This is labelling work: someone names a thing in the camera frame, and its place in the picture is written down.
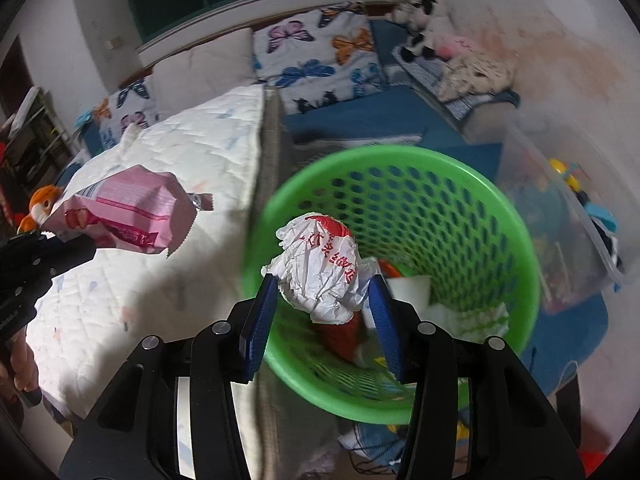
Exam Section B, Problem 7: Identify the pink snack bag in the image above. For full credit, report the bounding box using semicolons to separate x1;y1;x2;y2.
42;165;214;255

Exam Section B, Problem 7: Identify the red white plastic bag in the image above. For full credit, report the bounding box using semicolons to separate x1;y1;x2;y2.
260;212;381;325

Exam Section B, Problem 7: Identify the person's left hand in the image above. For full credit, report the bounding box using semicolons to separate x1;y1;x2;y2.
0;327;39;400

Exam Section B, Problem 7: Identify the orange plush toy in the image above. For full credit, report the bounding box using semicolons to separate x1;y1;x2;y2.
17;184;63;234

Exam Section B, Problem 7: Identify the white quilted bed cover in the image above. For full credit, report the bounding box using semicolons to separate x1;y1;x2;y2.
27;84;266;417

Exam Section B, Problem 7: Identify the left butterfly pillow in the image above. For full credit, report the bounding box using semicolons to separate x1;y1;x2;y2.
86;75;158;155

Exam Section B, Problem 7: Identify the butterfly pillow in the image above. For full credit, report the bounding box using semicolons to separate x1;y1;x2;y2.
86;75;158;155
253;1;386;115

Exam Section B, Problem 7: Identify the clear plastic storage box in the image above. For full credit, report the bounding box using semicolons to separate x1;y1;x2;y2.
496;122;639;313

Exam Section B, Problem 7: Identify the green plastic mesh basket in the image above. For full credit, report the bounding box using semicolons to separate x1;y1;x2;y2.
242;145;540;425

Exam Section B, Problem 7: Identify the grey plain pillow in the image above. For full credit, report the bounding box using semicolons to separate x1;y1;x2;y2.
152;28;257;117

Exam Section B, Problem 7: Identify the blue bed sheet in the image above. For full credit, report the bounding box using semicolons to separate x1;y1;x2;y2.
283;20;520;172

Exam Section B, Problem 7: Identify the right butterfly pillow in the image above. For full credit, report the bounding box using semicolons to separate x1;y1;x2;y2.
253;1;386;115

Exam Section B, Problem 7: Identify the spotted cream cloth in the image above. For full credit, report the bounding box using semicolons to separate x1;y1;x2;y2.
436;51;515;103

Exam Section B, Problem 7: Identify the pink plush toy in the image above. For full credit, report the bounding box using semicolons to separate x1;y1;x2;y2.
435;35;480;62

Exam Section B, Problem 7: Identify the black white plush cow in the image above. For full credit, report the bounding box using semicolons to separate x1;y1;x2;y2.
386;0;454;63

